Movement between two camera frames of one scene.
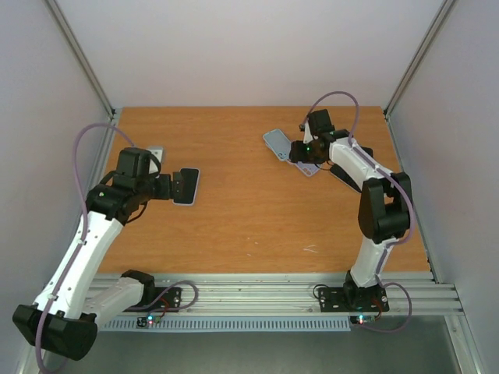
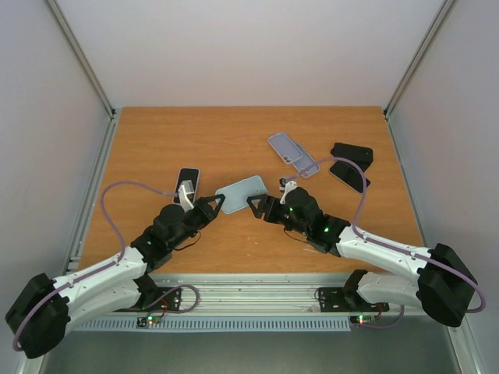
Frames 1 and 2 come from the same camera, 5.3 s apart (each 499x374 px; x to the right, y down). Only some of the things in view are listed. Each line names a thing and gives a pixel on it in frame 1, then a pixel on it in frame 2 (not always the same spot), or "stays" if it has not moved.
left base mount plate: x=171 y=299 stays
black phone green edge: x=190 y=178 stays
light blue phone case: x=279 y=143 -> x=236 y=195
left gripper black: x=166 y=192 -> x=209 y=213
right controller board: x=361 y=319 stays
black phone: x=190 y=177 stays
